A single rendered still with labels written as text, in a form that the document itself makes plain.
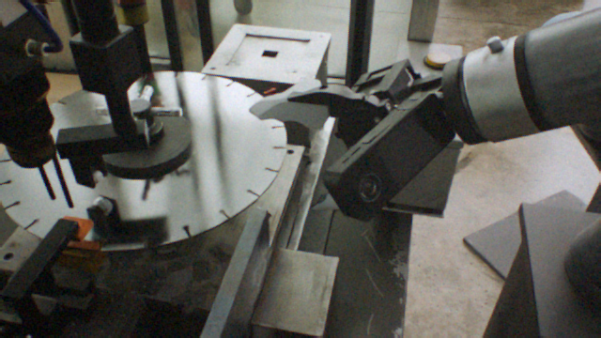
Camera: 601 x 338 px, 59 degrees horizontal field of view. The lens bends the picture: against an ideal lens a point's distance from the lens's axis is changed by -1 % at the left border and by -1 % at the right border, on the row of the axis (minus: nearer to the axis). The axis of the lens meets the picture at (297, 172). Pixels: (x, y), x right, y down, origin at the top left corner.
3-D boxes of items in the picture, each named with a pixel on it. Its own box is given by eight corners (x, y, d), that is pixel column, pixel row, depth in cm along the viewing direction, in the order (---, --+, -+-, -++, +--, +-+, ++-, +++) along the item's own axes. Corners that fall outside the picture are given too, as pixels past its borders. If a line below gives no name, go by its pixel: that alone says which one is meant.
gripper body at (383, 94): (389, 137, 55) (504, 106, 47) (359, 188, 49) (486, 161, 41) (354, 74, 52) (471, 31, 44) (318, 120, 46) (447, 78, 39)
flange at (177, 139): (96, 181, 57) (90, 163, 56) (99, 123, 66) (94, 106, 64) (198, 164, 59) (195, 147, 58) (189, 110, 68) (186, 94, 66)
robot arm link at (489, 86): (544, 151, 38) (502, 54, 35) (483, 163, 41) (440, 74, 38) (554, 100, 44) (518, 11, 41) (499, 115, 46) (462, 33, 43)
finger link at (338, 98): (297, 118, 51) (384, 136, 48) (288, 129, 50) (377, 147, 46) (293, 75, 48) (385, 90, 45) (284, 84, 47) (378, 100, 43)
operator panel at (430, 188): (389, 109, 104) (398, 38, 94) (446, 116, 102) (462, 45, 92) (373, 207, 83) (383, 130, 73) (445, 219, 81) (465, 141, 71)
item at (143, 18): (129, 12, 86) (124, -6, 84) (154, 15, 85) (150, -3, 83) (115, 24, 82) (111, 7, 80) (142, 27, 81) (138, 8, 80)
